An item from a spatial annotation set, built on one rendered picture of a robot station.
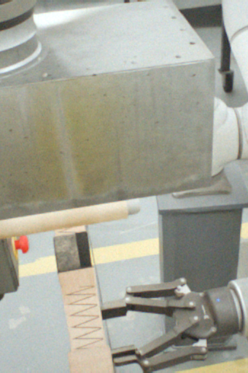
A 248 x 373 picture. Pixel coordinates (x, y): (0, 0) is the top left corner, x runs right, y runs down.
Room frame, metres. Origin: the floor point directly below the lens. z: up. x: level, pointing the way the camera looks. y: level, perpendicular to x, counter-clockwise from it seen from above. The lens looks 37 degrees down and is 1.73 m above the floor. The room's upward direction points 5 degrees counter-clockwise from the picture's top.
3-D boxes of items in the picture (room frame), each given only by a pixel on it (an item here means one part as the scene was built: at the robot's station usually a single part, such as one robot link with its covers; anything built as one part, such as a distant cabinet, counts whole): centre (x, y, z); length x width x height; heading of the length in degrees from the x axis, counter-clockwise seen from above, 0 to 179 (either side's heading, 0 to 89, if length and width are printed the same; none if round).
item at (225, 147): (1.38, -0.25, 0.87); 0.18 x 0.16 x 0.22; 90
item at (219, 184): (1.38, -0.22, 0.73); 0.22 x 0.18 x 0.06; 89
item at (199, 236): (1.38, -0.24, 0.35); 0.28 x 0.28 x 0.70; 89
